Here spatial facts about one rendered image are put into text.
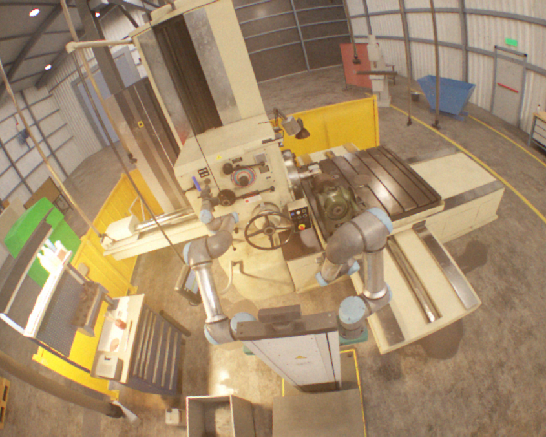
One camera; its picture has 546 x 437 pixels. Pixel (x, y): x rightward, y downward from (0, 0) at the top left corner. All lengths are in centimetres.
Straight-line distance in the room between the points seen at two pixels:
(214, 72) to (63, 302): 240
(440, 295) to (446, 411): 119
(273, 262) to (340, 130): 284
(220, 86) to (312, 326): 194
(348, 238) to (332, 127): 375
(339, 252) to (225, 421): 195
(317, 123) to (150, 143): 285
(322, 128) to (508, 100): 613
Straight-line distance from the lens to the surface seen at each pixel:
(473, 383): 286
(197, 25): 223
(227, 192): 182
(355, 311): 111
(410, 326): 201
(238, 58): 220
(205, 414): 258
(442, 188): 345
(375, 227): 85
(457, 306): 220
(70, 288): 257
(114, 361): 234
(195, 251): 121
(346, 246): 82
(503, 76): 859
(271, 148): 169
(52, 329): 243
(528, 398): 323
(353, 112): 454
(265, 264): 253
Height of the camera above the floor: 253
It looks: 40 degrees down
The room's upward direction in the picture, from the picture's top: 19 degrees counter-clockwise
